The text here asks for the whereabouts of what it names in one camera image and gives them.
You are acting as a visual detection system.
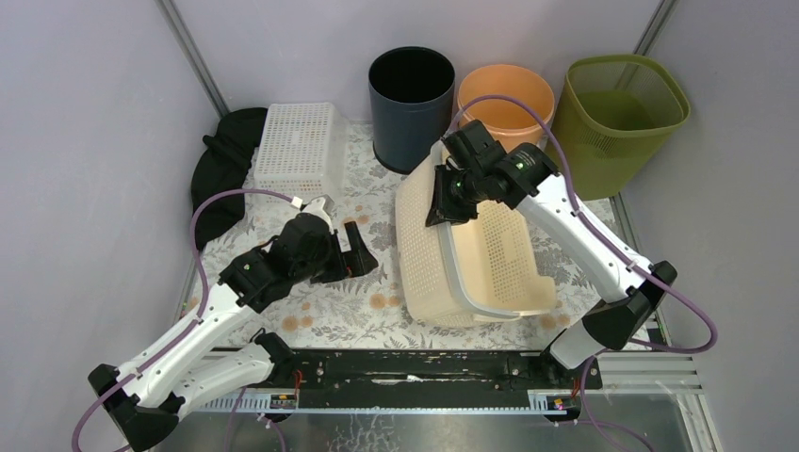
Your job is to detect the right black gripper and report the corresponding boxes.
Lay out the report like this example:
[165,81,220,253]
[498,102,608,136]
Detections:
[424,163,485,229]

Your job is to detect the cream perforated large basket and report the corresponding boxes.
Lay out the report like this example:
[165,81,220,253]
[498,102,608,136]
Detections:
[395,142,557,328]

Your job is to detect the white slotted basket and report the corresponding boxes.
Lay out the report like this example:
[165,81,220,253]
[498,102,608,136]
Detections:
[253,102,350,200]

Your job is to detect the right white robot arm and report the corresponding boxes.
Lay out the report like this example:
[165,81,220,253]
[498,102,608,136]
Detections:
[426,137,677,388]

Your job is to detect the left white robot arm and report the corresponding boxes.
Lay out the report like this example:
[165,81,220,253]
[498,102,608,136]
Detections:
[89,213,378,451]

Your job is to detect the floral patterned table mat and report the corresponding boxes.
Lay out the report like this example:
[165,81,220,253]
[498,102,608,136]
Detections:
[217,122,599,350]

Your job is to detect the orange round bin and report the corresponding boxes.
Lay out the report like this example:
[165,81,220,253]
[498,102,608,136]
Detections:
[457,64,555,152]

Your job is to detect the dark blue round bin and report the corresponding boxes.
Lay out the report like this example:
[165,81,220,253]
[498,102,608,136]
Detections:
[367,46,456,174]

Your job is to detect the black cloth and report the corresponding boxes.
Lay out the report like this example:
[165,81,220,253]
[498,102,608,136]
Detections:
[190,107,268,250]

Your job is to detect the green mesh waste bin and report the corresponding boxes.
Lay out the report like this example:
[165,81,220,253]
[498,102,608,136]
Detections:
[551,54,692,201]

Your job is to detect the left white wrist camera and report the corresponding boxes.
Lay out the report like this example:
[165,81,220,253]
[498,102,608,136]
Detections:
[302,195,334,234]

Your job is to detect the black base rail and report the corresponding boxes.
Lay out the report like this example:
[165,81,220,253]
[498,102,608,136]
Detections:
[234,347,600,415]

